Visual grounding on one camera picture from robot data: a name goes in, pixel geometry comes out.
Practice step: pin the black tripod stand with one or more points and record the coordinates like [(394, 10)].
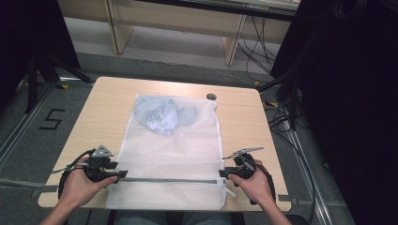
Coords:
[(289, 93), (43, 72)]

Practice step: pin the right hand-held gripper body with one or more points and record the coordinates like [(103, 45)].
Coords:
[(244, 167)]

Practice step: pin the person's right hand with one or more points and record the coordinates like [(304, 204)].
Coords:
[(258, 187)]

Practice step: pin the white mesh laundry bag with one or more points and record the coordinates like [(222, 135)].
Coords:
[(170, 156)]

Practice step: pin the black curtain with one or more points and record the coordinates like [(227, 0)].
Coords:
[(350, 93), (31, 37)]

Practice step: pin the grey tape strip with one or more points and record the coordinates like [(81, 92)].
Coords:
[(287, 198), (43, 190)]

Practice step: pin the grey garment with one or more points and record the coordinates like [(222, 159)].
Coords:
[(162, 114)]

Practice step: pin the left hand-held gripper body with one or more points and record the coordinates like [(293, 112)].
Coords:
[(97, 164)]

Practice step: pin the light wooden desk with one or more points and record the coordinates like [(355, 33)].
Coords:
[(175, 18)]

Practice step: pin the metal floor rail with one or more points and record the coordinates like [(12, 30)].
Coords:
[(308, 175), (22, 125)]

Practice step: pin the person's left hand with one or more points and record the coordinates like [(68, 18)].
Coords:
[(76, 187)]

